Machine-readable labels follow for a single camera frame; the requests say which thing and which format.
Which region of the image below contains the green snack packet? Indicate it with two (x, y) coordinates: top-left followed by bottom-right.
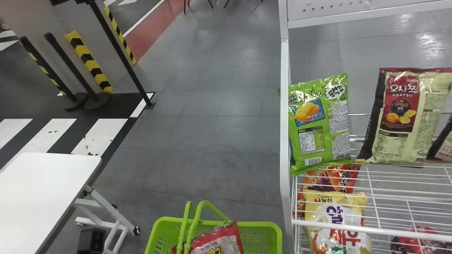
(287, 73), (353, 176)

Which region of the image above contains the orange snack packet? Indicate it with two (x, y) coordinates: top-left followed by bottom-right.
(296, 164), (361, 218)

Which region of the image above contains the green basket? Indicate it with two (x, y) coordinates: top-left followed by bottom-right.
(144, 200), (283, 254)

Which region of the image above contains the yellow snack packet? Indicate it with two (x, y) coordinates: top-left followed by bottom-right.
(304, 190), (373, 254)

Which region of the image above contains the dark red snack packet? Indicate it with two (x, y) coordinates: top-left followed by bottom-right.
(390, 226), (452, 254)

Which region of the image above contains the black slanted pole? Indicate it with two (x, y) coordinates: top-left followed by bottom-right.
(84, 0), (156, 109)

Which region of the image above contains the yellow black striped guard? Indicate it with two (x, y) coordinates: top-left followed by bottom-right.
(64, 30), (114, 93)
(103, 6), (138, 66)

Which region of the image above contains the black box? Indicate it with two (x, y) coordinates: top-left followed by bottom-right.
(77, 228), (107, 254)

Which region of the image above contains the white side table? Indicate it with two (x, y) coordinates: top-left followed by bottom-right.
(0, 152), (141, 254)

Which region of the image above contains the white wire rack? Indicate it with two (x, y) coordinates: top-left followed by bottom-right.
(278, 0), (452, 254)

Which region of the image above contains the yellow black striped post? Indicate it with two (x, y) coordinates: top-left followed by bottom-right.
(19, 35), (89, 112)

